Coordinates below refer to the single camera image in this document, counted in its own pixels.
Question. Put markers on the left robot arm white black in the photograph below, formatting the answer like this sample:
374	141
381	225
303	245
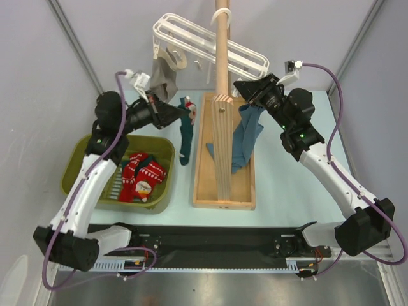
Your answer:
66	240

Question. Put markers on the wooden pole stand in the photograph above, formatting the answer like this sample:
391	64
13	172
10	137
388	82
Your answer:
222	106

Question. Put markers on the white slotted cable duct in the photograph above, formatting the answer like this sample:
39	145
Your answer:
134	265

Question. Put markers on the red santa christmas sock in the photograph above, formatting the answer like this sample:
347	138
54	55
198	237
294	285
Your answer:
146	180

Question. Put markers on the dark green christmas sock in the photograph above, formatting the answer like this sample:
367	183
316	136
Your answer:
186	129

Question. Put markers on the grey beige sock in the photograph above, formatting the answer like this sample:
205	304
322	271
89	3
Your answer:
169	62

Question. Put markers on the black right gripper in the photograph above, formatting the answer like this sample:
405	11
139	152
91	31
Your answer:
264	88

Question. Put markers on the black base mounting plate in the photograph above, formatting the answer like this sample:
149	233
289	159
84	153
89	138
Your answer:
230	248

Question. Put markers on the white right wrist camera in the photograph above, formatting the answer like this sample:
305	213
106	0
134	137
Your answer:
292	72

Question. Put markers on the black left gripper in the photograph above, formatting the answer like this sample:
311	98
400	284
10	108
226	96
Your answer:
160	112

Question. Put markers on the olive green plastic bin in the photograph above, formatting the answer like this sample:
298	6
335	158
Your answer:
160	148

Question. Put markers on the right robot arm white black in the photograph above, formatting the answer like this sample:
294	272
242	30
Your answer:
366	218

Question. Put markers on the light blue sock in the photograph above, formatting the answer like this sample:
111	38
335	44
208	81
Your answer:
245	135

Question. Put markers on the white plastic clip hanger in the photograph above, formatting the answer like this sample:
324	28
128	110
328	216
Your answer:
172	29

